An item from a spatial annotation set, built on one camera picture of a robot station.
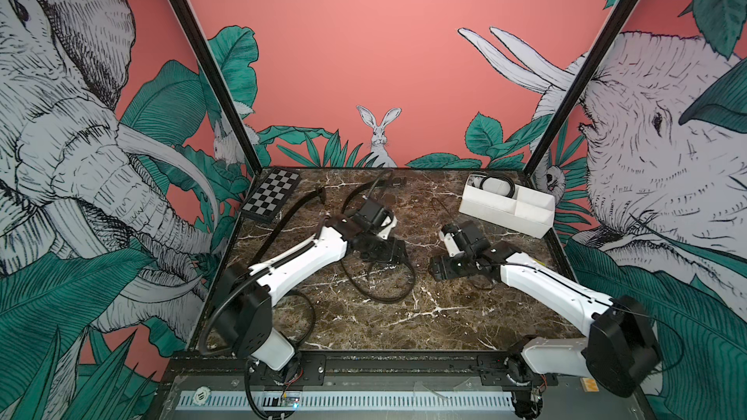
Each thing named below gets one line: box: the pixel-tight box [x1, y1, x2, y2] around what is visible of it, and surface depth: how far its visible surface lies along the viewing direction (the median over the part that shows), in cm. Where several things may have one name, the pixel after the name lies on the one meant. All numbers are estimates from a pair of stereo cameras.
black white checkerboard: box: [240, 167, 302, 223], surface depth 109 cm
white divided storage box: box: [459, 174, 556, 240], surface depth 108 cm
